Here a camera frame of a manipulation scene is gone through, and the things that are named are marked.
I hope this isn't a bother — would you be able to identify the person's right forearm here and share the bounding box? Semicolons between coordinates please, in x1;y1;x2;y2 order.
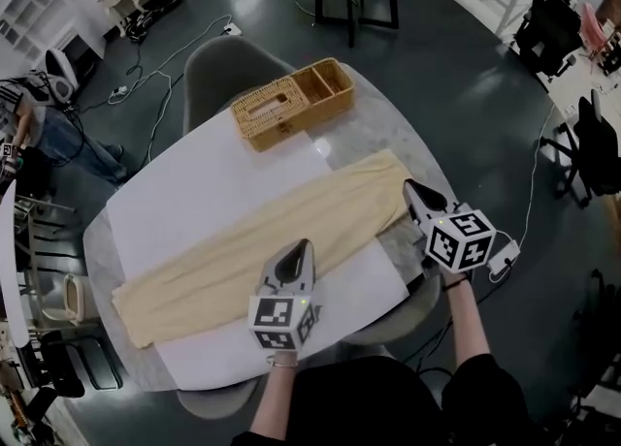
439;269;492;377

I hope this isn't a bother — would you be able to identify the cream yellow cloth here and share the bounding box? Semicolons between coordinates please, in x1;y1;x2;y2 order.
111;148;413;351

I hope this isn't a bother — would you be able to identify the white paper sheet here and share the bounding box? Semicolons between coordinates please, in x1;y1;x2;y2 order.
105;107;409;392

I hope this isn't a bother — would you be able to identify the pink armchair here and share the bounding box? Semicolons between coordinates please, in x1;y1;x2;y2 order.
579;1;611;55

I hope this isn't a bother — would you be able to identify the black cable tangle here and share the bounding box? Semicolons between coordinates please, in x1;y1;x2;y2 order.
120;11;169;44

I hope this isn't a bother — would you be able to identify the person's left forearm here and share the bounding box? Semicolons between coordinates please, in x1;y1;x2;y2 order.
247;351;300;435

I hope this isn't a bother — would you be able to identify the beige trash bin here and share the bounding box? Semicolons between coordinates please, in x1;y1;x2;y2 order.
61;272;92;325

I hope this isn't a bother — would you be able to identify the white floor cable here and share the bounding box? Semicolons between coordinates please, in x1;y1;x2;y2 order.
107;15;234;167

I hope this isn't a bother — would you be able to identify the white power cable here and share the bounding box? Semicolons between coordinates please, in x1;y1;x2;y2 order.
512;104;558;249

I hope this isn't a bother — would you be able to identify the wicker organizer basket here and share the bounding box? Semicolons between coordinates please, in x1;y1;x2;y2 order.
230;56;357;154

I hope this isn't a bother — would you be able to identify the black office chair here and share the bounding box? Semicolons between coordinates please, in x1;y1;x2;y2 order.
539;88;621;208
513;0;583;84

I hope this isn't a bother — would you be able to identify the long white desk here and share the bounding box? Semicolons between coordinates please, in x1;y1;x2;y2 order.
0;180;31;351

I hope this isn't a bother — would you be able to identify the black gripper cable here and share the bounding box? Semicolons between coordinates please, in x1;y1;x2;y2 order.
411;315;457;377

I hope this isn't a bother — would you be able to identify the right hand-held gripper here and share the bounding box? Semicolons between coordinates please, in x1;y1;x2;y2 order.
404;178;498;274

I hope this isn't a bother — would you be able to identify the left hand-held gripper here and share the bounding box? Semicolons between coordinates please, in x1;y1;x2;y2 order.
247;239;324;353

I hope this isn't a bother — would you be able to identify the white shelf unit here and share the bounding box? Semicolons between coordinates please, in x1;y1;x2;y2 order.
0;0;107;67

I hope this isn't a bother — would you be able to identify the person's black clothing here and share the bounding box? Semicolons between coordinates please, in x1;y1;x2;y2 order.
231;351;559;446

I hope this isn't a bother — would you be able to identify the black folding chair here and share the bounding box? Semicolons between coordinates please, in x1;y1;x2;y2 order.
41;331;123;399

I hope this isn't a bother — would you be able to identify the black wrist band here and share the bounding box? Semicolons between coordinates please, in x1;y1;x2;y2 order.
442;272;474;290

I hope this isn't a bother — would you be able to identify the grey shell chair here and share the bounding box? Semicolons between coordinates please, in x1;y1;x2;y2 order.
175;375;261;420
183;35;295;136
339;274;442;346

